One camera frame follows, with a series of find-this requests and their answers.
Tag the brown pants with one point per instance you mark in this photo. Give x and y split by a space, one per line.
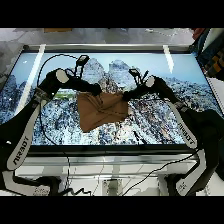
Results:
100 111

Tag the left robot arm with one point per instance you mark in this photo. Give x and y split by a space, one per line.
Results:
16 133

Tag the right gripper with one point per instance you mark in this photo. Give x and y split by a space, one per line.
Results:
130 95

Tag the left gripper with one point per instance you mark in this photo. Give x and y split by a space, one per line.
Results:
93 89

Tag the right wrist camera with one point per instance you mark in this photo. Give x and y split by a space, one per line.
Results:
134 72

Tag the heap of clothes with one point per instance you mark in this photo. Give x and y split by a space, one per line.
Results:
213 56

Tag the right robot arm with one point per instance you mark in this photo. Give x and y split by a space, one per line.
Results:
166 90

